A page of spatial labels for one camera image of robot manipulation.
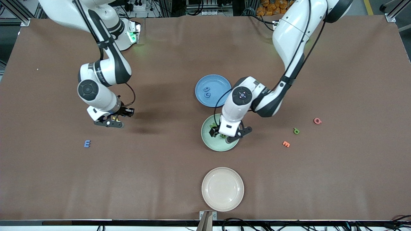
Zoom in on grey metal bracket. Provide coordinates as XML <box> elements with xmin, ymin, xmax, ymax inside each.
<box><xmin>199</xmin><ymin>210</ymin><xmax>217</xmax><ymax>231</ymax></box>

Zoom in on beige round plate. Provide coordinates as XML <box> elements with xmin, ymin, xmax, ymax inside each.
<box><xmin>201</xmin><ymin>167</ymin><xmax>245</xmax><ymax>212</ymax></box>

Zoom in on green round plate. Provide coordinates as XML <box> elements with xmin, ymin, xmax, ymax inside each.
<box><xmin>201</xmin><ymin>113</ymin><xmax>240</xmax><ymax>152</ymax></box>

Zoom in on aluminium frame profile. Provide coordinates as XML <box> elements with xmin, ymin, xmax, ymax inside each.
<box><xmin>380</xmin><ymin>0</ymin><xmax>411</xmax><ymax>32</ymax></box>
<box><xmin>0</xmin><ymin>0</ymin><xmax>42</xmax><ymax>27</ymax></box>

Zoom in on orange mesh bag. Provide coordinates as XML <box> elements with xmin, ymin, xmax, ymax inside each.
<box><xmin>257</xmin><ymin>0</ymin><xmax>297</xmax><ymax>16</ymax></box>

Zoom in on blue round plate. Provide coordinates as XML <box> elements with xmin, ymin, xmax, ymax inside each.
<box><xmin>195</xmin><ymin>74</ymin><xmax>232</xmax><ymax>108</ymax></box>

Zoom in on white power strip with plugs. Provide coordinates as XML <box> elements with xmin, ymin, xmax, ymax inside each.
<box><xmin>124</xmin><ymin>0</ymin><xmax>154</xmax><ymax>12</ymax></box>

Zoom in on tangled black cables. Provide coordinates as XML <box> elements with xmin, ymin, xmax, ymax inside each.
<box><xmin>222</xmin><ymin>215</ymin><xmax>411</xmax><ymax>231</ymax></box>

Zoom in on long white power strip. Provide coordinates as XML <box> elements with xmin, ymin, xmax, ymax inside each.
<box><xmin>186</xmin><ymin>8</ymin><xmax>233</xmax><ymax>16</ymax></box>

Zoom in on brown table cover sheet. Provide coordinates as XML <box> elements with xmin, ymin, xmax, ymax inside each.
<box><xmin>0</xmin><ymin>14</ymin><xmax>411</xmax><ymax>221</ymax></box>

